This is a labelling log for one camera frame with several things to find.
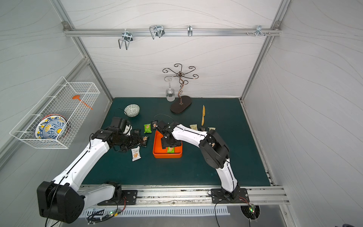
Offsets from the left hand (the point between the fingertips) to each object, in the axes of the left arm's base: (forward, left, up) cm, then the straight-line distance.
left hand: (140, 143), depth 80 cm
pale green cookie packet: (+19, -45, -12) cm, 50 cm away
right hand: (+4, -15, -10) cm, 19 cm away
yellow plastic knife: (+33, -40, -14) cm, 53 cm away
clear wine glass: (+34, -15, +8) cm, 38 cm away
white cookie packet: (-1, +6, -12) cm, 14 cm away
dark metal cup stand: (+44, -24, -11) cm, 52 cm away
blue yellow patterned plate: (-3, +33, +21) cm, 39 cm away
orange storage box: (0, -8, -13) cm, 16 cm away
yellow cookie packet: (+20, -32, -12) cm, 39 cm away
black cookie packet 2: (+16, +10, -14) cm, 24 cm away
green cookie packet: (+1, -17, -11) cm, 20 cm away
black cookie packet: (+21, -2, -12) cm, 25 cm away
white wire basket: (+16, +37, +18) cm, 44 cm away
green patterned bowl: (+34, +18, -11) cm, 40 cm away
